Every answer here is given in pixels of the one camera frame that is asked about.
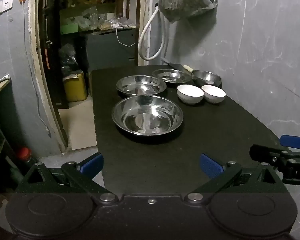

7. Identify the grey cabinet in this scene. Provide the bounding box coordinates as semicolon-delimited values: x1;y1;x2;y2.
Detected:
86;29;136;72

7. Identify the medium steel plate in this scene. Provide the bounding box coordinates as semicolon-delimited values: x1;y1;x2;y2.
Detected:
116;75;167;97

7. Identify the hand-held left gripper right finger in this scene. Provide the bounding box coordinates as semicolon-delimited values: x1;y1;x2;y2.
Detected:
184;153;288;205

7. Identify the cleaver with cream handle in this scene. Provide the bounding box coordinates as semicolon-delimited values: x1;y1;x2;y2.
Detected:
165;61;194;73

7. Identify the cardboard floor sheet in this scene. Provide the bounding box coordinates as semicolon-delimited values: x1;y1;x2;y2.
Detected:
57;99;98;152

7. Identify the red-capped dark bottle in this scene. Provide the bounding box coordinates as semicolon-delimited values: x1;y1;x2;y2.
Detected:
15;147;33;172

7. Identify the white ceramic bowl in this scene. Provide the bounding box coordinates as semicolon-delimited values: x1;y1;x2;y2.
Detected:
201;85;227;104
176;84;205;105

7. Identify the large steel plate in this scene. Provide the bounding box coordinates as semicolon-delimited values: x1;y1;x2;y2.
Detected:
111;95;184;136

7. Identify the thin black wall cable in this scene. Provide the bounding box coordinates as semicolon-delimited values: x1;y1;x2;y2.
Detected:
22;3;52;138

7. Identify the yellow plastic container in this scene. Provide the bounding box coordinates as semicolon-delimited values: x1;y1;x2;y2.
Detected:
63;70;88;103

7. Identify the pale door frame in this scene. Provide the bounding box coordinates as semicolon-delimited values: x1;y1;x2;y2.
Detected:
27;0;68;153

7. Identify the small steel plate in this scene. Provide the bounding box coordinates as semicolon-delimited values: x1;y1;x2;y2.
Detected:
152;69;192;84

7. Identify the steel bowl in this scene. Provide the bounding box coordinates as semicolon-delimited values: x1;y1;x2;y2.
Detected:
191;70;222;87

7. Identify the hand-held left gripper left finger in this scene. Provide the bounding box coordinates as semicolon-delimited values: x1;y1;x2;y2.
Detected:
15;152;119;205

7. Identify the thin white cable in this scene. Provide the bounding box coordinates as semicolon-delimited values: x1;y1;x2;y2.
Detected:
115;27;136;47

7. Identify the white wall switch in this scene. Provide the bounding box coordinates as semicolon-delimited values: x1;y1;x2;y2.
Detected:
0;0;14;18

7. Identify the cluttered storage shelf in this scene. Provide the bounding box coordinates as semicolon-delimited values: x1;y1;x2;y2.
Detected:
59;0;136;35

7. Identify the black plastic bag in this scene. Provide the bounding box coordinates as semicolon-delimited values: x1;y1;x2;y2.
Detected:
58;43;80;77

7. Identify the white hose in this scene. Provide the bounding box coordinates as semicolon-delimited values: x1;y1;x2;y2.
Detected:
138;4;169;61

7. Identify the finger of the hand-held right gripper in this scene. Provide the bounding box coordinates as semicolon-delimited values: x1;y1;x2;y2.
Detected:
249;144;292;167
279;135;300;152

